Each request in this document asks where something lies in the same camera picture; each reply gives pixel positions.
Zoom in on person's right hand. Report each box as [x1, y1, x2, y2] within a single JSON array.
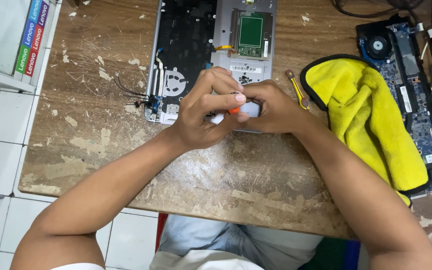
[[238, 79, 315, 136]]

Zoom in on person's left hand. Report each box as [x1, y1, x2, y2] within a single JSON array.
[[169, 67, 250, 154]]

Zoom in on orange black small screwdriver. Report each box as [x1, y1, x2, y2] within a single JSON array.
[[228, 91, 244, 115]]

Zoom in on green touchpad circuit board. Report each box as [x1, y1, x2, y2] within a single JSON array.
[[230, 9, 273, 61]]

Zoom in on silver open laptop chassis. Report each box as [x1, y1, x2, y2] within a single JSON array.
[[143, 0, 278, 134]]

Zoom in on yellow black-edged microfibre cloth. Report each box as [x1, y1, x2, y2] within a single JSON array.
[[300, 54, 431, 208]]

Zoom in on person's light blue jeans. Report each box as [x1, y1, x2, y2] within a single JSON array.
[[157, 214, 325, 270]]

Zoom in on blue laptop motherboard with fan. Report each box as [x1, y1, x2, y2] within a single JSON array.
[[355, 14, 432, 199]]

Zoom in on person's white shirt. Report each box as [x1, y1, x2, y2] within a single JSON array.
[[51, 249, 266, 270]]

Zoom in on white display case with stickers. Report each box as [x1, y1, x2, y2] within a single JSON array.
[[0, 0, 64, 94]]

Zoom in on yellow-handled precision screwdriver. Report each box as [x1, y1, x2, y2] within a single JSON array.
[[285, 69, 310, 111]]

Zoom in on thin black laptop wires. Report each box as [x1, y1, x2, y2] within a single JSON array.
[[112, 73, 151, 109]]

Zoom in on bundle of black cables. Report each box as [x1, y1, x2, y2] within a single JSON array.
[[330, 0, 427, 19]]

